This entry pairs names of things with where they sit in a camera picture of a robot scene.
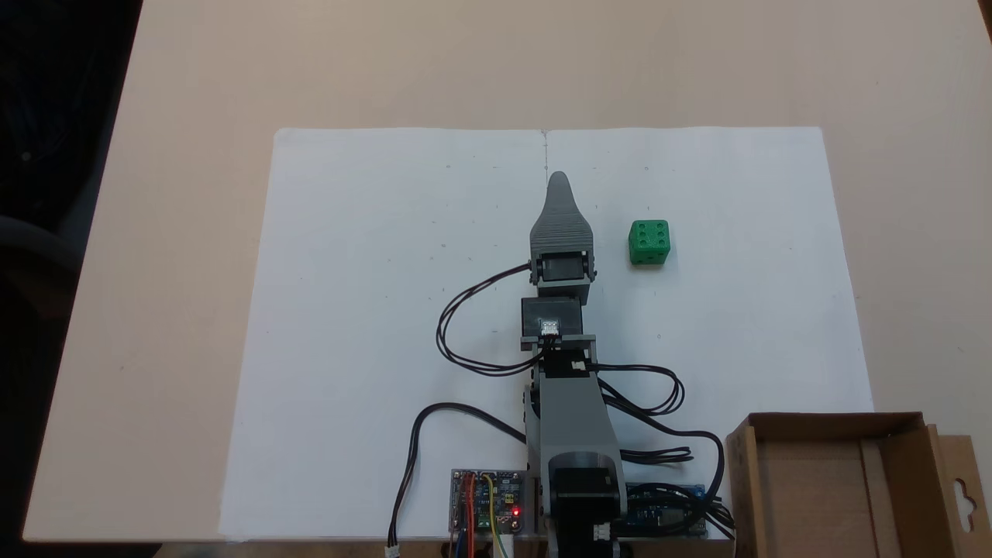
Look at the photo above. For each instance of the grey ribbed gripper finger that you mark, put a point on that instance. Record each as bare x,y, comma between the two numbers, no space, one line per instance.
561,225

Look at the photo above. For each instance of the green die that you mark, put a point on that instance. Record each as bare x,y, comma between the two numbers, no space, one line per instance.
649,242

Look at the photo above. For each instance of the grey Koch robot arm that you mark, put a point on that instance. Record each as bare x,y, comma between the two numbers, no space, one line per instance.
573,418

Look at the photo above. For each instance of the white paper sheet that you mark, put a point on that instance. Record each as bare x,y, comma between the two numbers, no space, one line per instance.
372,294

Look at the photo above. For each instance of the blue circuit board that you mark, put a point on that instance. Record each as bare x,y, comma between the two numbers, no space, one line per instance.
659,515

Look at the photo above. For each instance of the brown cardboard box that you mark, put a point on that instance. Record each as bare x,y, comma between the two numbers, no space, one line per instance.
814,496

